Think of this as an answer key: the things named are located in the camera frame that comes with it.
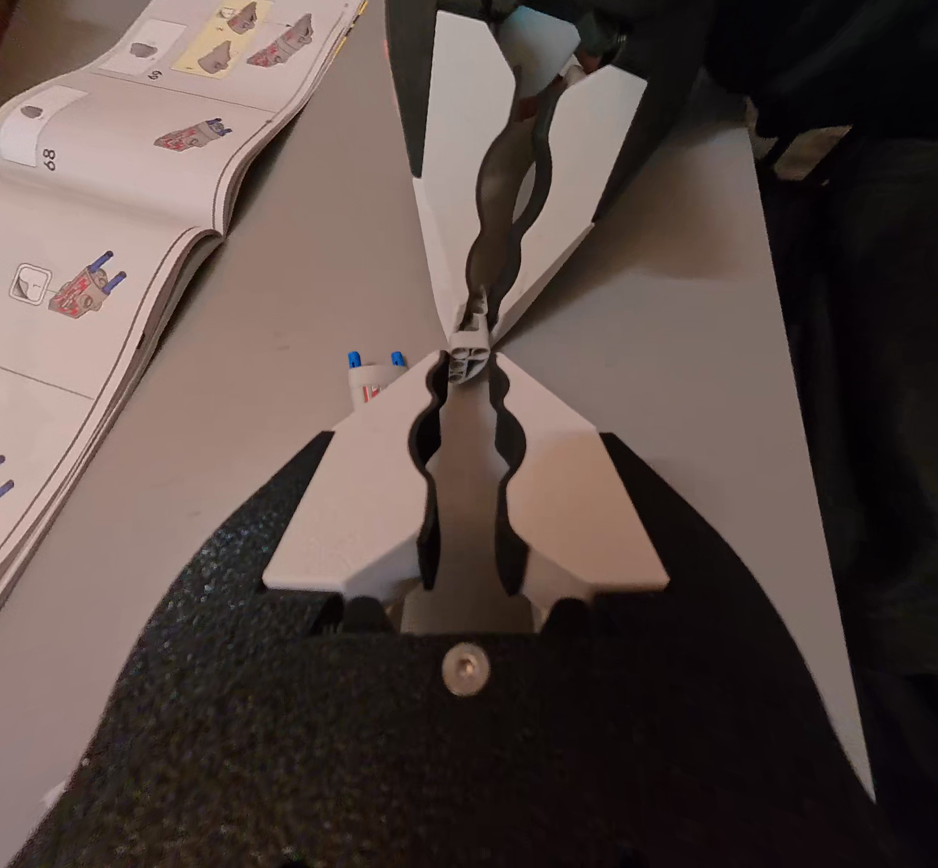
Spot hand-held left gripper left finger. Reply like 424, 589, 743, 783
261, 349, 449, 601

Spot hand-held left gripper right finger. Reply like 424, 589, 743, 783
488, 351, 671, 599

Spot brick assembly with blue pins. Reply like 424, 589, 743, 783
346, 362, 411, 412

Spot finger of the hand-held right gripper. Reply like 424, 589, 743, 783
487, 64, 648, 341
412, 9, 530, 334

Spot grey toy brick teeth sticker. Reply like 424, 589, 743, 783
446, 285, 493, 387

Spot open instruction booklet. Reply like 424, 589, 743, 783
0, 0, 367, 601

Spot grey desk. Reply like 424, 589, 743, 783
0, 0, 876, 803

